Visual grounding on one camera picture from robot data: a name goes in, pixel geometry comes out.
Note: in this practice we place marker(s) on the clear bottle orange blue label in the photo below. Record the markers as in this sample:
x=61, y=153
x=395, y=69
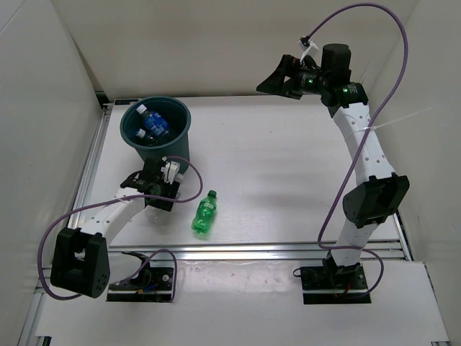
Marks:
x=179, y=178

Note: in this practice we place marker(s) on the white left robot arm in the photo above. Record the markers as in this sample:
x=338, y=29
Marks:
x=81, y=261

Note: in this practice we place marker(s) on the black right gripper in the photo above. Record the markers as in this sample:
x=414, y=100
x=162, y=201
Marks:
x=289, y=67

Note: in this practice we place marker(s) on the aluminium table frame rail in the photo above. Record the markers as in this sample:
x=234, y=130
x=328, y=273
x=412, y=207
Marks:
x=276, y=165

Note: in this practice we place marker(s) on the dark green plastic bin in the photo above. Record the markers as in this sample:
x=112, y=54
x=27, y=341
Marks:
x=174, y=143

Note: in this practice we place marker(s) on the green plastic soda bottle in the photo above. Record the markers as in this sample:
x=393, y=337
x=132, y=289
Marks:
x=205, y=215

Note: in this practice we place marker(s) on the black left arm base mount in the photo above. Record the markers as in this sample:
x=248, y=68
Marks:
x=150, y=284

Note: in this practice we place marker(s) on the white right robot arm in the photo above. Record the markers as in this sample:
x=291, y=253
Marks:
x=379, y=189

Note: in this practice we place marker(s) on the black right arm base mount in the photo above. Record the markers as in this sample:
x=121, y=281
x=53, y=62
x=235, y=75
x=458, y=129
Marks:
x=329, y=284

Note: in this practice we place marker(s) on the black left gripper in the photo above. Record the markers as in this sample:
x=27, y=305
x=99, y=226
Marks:
x=168, y=186

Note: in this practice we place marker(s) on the clear unlabelled plastic bottle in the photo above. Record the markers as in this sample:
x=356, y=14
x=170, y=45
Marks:
x=147, y=138

